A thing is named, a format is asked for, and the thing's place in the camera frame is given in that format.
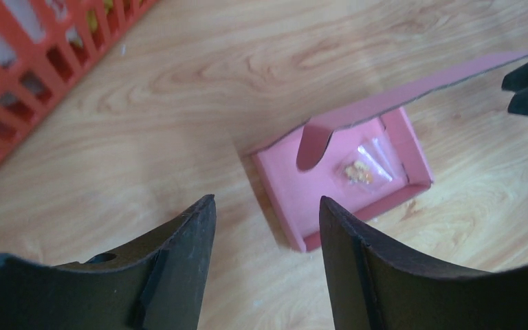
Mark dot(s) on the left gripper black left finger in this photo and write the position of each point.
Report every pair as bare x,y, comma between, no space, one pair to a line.
156,281

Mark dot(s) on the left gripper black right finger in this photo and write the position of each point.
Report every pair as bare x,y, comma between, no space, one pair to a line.
377,282

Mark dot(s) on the clear plastic bag with snack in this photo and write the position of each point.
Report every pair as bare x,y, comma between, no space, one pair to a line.
371,166

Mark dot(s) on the pink paper box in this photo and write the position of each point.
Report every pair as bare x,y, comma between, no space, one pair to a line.
297,169

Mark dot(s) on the red plastic shopping basket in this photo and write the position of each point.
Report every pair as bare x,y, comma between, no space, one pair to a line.
75,35

